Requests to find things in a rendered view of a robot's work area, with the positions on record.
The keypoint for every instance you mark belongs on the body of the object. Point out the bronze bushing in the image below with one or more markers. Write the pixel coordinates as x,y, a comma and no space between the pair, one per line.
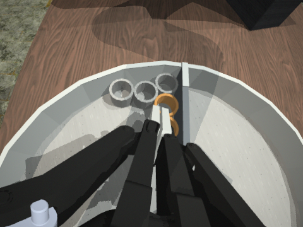
168,99
174,125

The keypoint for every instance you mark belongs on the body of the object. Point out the grey metal ring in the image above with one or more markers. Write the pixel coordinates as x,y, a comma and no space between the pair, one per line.
146,86
168,79
121,84

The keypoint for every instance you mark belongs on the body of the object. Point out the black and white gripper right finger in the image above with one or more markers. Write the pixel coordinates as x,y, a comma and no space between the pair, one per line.
197,196

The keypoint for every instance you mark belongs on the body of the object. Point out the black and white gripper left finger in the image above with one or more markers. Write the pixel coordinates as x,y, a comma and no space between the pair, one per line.
49,200

